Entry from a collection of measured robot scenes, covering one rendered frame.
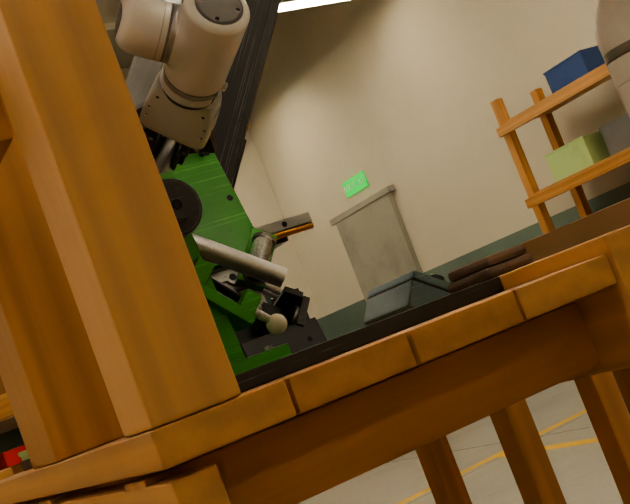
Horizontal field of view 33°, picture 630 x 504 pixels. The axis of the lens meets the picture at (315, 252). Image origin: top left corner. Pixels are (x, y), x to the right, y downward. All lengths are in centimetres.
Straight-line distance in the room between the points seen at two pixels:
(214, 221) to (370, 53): 869
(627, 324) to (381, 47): 903
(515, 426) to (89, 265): 105
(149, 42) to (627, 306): 65
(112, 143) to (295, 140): 1072
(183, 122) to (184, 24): 19
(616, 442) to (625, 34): 77
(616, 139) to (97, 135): 677
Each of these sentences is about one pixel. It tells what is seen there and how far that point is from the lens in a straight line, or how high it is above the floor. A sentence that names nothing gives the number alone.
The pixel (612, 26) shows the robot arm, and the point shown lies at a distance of 155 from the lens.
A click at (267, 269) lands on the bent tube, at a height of 103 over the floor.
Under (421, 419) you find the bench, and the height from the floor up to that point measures 79.
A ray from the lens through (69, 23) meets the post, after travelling 101.
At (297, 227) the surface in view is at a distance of 187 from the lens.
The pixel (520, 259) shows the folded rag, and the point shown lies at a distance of 142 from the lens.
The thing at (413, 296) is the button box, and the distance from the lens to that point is 163.
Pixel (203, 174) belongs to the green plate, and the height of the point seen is 122.
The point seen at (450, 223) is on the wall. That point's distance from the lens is 991.
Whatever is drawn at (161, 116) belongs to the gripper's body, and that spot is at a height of 127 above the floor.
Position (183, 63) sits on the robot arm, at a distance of 137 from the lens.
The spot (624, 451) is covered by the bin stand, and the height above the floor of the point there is 54.
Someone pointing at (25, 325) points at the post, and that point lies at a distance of 131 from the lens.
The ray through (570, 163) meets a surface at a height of 151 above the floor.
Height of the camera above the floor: 89
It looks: 5 degrees up
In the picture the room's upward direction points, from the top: 21 degrees counter-clockwise
